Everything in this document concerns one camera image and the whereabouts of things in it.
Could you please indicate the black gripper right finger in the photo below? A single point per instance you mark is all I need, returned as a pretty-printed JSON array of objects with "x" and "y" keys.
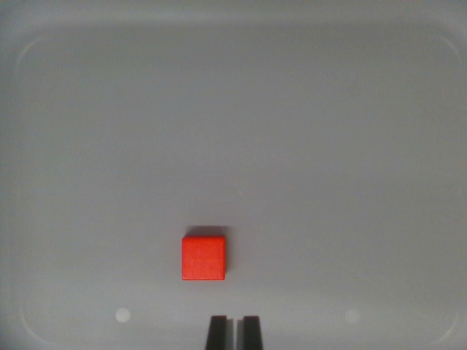
[{"x": 251, "y": 335}]

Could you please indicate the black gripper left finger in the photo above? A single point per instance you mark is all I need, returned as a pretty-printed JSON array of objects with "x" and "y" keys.
[{"x": 218, "y": 335}]

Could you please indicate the red cube block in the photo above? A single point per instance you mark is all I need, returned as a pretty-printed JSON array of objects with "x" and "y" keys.
[{"x": 203, "y": 259}]

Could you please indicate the white plastic tray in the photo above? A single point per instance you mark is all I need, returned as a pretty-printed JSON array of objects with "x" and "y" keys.
[{"x": 233, "y": 127}]

